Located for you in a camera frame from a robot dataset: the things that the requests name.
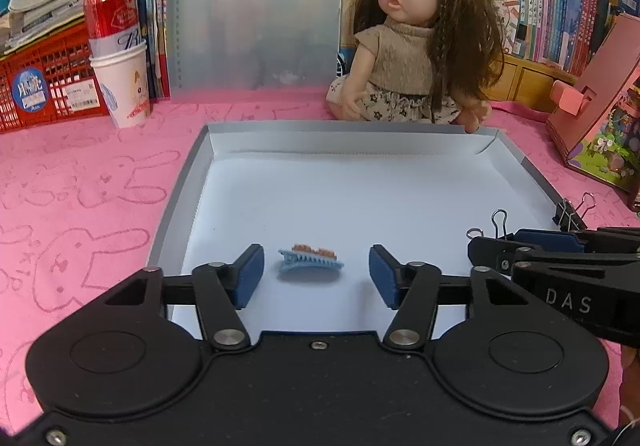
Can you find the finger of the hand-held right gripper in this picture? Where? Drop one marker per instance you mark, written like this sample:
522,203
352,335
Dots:
547,240
492,253

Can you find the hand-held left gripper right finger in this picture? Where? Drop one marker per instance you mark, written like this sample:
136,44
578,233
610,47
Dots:
382,276

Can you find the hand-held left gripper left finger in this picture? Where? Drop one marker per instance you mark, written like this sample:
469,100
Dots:
250,276

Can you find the black binder clip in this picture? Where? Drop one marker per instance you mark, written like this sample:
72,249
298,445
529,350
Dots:
500,232
567,217

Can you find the blue hair clip orange trim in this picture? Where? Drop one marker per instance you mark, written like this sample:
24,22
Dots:
310,263

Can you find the grey shallow cardboard box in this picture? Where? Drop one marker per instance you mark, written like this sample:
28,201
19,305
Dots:
350,206

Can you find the person's right forearm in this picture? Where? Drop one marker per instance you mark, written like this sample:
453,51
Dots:
631,376

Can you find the pink house-shaped toy box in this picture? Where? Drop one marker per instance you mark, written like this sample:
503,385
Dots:
600,101

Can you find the wooden desktop drawer unit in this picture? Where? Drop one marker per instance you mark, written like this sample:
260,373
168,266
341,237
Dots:
530,81

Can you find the pink bunny print blanket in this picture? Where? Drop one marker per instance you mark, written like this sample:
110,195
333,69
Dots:
75,186

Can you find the white box pencil print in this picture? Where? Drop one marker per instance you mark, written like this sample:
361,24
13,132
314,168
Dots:
510,21

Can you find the long-haired baby doll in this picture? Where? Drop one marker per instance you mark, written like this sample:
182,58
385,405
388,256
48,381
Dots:
400,51

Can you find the row of colourful books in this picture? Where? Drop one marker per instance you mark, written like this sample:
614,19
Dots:
555,11

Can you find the white printed paper cup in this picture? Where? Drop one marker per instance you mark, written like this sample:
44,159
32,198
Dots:
120,86

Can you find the translucent plastic storage box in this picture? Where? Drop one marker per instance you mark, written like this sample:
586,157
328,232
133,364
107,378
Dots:
250,11

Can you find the row of blue books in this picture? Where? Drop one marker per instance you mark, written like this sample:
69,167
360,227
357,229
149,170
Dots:
150,1

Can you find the red basket with blue sticker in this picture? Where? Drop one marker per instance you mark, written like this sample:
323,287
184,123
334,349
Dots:
50,61

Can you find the red drink can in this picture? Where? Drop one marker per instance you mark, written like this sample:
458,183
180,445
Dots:
110,11

